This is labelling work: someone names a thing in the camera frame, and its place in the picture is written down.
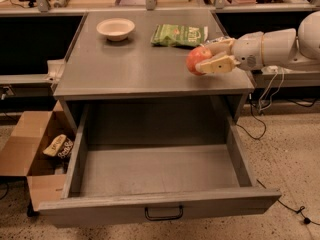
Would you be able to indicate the grey cabinet counter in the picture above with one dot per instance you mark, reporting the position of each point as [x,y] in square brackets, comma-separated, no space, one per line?
[99,70]

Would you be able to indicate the snack bag in box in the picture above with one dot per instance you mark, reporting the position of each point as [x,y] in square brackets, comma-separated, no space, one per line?
[61,147]

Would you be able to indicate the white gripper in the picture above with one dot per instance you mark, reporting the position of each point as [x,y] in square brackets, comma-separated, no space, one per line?
[247,51]

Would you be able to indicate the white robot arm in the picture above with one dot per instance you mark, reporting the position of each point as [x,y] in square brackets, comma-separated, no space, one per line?
[289,48]

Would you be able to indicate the open cardboard box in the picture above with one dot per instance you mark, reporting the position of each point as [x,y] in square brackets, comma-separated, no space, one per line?
[22,155]

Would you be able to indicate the white power strip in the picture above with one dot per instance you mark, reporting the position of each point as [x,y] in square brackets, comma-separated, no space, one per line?
[275,69]

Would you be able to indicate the crushed silver can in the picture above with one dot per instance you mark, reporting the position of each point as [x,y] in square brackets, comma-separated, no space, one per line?
[213,39]

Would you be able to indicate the black drawer handle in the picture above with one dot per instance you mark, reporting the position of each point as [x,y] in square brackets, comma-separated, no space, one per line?
[163,213]

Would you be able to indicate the red apple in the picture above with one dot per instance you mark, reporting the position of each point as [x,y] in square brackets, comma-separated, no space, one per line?
[196,56]

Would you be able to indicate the white bowl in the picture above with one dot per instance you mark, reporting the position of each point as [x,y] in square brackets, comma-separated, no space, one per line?
[115,29]

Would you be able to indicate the green chip bag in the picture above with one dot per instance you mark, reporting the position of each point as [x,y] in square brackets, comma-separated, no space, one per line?
[173,35]

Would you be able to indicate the open grey drawer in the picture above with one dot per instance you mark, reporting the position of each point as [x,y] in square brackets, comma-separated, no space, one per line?
[129,155]

